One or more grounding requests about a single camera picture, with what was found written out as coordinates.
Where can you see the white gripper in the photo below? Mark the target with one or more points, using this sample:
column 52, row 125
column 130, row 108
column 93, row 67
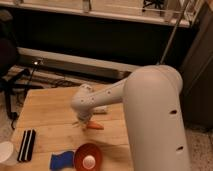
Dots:
column 82, row 117

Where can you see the orange pepper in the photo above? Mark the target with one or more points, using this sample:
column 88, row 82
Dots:
column 94, row 125

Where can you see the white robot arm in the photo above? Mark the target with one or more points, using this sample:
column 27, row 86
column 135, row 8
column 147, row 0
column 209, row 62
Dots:
column 151, row 102

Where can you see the red bowl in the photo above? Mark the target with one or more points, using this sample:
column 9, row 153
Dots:
column 85, row 150

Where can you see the blue sponge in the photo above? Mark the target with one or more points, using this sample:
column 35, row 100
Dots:
column 61, row 161

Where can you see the white egg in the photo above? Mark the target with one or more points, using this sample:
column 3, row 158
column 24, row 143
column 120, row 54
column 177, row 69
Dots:
column 89, row 162

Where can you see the white paper cup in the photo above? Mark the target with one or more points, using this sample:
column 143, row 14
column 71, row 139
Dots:
column 8, row 153

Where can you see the black office chair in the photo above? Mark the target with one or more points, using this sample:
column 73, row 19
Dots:
column 9, row 57

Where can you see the white shelf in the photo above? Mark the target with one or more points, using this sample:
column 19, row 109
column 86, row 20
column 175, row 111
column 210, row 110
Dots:
column 162, row 12

